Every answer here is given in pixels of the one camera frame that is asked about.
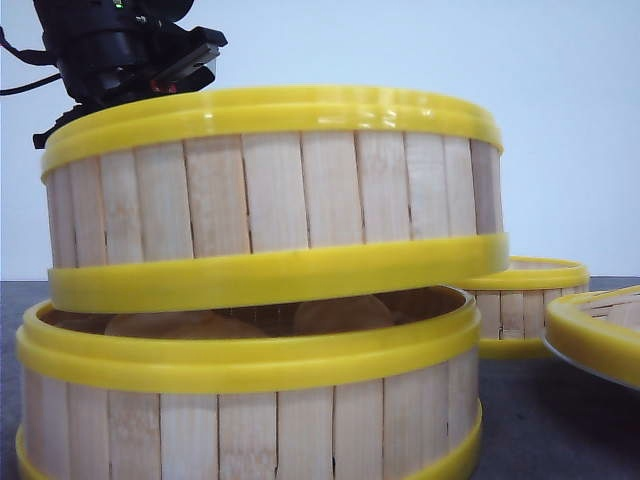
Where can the right white steamed bun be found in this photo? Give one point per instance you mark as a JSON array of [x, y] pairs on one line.
[[341, 315]]

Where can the yellow bamboo steamer lid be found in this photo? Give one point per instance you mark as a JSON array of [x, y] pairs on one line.
[[597, 332]]

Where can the white plate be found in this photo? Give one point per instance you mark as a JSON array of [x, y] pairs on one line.
[[550, 352]]

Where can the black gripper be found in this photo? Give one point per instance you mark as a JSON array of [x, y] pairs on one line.
[[114, 52]]

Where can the left white steamed bun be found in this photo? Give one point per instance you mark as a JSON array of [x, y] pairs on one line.
[[162, 325]]

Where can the white steamed bun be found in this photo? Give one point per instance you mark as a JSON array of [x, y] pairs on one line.
[[341, 315], [162, 325]]

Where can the front bamboo steamer basket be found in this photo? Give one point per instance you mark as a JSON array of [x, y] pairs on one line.
[[391, 403]]

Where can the front middle steamed bun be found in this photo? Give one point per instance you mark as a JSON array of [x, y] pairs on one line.
[[215, 327]]

